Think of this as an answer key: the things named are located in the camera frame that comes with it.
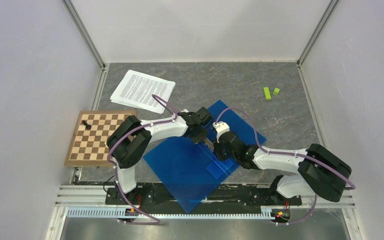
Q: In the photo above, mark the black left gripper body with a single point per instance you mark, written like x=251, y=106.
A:
x=200, y=136

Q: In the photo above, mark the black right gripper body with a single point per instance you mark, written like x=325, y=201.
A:
x=223, y=154

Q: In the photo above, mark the metal folder clip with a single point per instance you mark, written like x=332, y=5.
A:
x=209, y=144

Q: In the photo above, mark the blue plastic folder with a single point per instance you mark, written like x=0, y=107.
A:
x=189, y=171

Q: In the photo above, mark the white printed paper stack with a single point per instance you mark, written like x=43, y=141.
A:
x=136, y=90

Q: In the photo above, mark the wooden chessboard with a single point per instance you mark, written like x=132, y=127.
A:
x=88, y=147

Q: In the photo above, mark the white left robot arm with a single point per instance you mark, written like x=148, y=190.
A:
x=129, y=141

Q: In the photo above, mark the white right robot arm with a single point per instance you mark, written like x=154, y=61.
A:
x=314, y=170

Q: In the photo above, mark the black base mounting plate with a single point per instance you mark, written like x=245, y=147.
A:
x=155, y=198

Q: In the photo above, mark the long green block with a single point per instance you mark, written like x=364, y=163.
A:
x=267, y=93

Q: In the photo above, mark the small green cube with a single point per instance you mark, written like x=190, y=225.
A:
x=276, y=91

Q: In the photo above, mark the black chess piece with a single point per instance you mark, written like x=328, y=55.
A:
x=87, y=126

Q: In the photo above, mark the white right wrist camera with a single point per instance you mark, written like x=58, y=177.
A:
x=220, y=128

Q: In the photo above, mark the white slotted cable duct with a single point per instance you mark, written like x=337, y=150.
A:
x=123, y=213

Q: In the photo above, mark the aluminium frame rails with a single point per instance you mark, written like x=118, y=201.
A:
x=313, y=216

